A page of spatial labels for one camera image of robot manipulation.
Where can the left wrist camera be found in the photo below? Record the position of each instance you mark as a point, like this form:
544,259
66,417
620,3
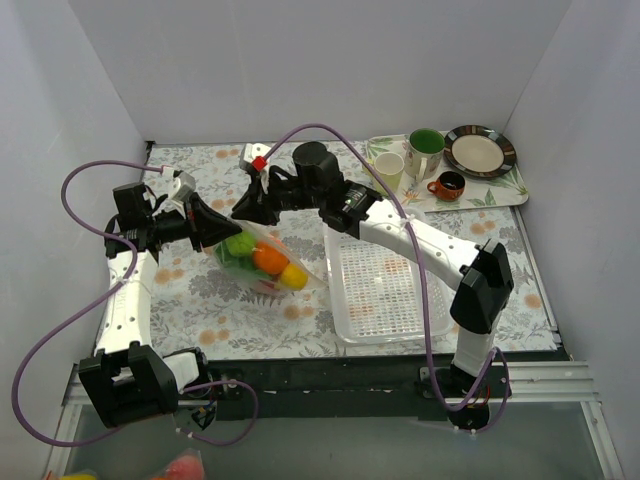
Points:
182,185

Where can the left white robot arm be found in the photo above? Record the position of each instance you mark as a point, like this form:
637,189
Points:
125,378

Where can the bag of fake food foreground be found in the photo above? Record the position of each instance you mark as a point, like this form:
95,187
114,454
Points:
186,466

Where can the clear zip top bag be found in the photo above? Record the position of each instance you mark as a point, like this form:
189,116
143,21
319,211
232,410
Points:
262,235

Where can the floral tablecloth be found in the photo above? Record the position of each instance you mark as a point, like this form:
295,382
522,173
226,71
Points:
196,304

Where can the white plastic basket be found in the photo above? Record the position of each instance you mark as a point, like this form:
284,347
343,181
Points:
375,293

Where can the brown rimmed ceramic plate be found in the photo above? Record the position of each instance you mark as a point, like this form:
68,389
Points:
479,152

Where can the fake orange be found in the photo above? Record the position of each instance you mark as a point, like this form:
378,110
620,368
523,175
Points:
268,259

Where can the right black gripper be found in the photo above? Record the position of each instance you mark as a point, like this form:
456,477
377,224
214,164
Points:
267,196

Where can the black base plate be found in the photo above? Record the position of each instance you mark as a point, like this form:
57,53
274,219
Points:
338,387

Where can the pale yellow mug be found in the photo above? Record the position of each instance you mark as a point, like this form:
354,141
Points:
389,166

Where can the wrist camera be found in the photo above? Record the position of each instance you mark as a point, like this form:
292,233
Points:
252,158
182,185

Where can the fake green cabbage ball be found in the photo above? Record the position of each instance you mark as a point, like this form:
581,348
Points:
241,245

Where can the small orange brown cup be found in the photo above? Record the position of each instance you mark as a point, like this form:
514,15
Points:
448,187

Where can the fake green lettuce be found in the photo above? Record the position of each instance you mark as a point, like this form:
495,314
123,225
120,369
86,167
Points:
242,268

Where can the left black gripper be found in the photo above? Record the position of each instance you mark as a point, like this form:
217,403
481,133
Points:
194,223

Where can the fake yellow lemon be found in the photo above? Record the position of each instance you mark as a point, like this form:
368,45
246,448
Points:
293,277

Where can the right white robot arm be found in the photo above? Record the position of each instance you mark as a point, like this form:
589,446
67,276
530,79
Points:
479,275

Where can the green interior floral mug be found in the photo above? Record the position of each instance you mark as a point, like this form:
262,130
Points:
424,153

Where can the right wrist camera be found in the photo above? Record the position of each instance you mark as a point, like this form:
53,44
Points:
252,158

